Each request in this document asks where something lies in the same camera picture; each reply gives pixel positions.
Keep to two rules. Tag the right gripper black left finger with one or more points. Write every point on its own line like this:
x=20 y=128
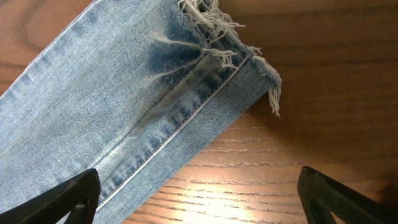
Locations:
x=76 y=199

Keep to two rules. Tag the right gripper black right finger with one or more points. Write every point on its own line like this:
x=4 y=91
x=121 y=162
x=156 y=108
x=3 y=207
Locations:
x=323 y=198

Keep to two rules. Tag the light blue denim jeans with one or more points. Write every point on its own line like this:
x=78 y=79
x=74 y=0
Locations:
x=133 y=89

